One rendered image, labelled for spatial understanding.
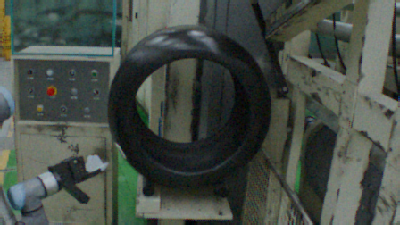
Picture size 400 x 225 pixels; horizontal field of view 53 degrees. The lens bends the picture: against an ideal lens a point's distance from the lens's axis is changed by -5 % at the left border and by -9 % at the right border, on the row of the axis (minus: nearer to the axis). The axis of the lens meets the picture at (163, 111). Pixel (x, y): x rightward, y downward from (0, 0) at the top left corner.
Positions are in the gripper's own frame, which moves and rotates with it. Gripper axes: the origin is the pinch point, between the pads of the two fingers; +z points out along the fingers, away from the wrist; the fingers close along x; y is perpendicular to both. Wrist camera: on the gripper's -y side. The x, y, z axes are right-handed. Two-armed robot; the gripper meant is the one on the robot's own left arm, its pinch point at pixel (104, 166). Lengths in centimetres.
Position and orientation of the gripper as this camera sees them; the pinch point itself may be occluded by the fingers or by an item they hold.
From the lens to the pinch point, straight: 148.5
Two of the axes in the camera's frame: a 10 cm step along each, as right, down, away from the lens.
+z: 7.4, -2.8, 6.1
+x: -6.1, 0.9, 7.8
